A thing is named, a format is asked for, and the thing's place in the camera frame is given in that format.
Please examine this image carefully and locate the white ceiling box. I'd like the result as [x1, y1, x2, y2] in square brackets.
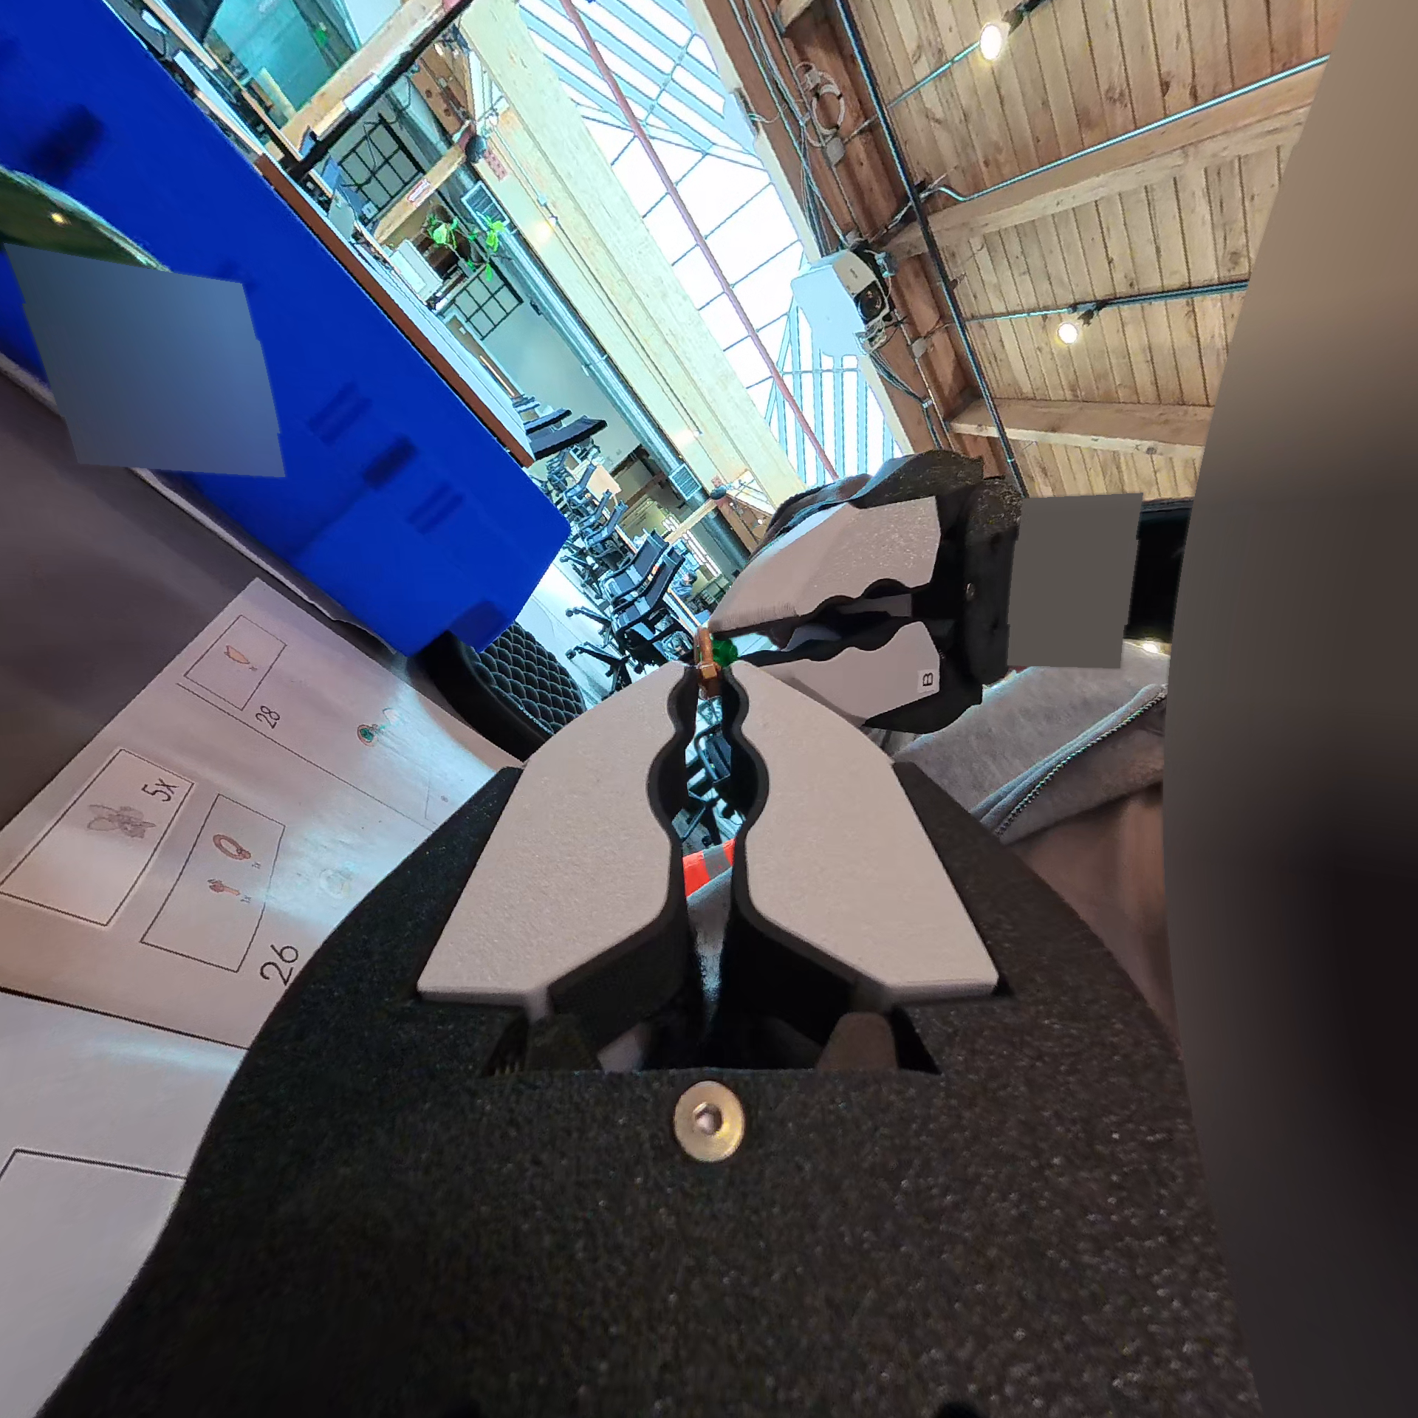
[790, 246, 900, 357]

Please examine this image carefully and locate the white instruction sheet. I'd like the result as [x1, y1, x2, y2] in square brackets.
[0, 988, 247, 1418]
[0, 575, 522, 1047]

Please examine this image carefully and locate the dark green round object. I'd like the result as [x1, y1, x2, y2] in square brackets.
[0, 166, 170, 269]

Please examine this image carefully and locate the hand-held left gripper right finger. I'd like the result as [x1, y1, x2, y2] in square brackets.
[723, 667, 1002, 1014]

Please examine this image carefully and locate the large blue plastic bin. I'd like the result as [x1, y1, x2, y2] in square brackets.
[0, 0, 574, 657]

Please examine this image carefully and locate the row of black office chairs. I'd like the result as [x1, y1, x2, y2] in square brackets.
[520, 403, 732, 693]

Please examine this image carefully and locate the grey-brown desk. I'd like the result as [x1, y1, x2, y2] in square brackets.
[0, 365, 533, 997]

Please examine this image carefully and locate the green hanging plant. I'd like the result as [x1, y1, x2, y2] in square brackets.
[426, 210, 511, 273]

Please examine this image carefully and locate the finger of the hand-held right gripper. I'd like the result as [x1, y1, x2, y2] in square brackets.
[763, 617, 946, 728]
[719, 493, 946, 626]

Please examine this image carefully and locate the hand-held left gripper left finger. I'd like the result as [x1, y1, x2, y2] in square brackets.
[419, 665, 696, 1022]

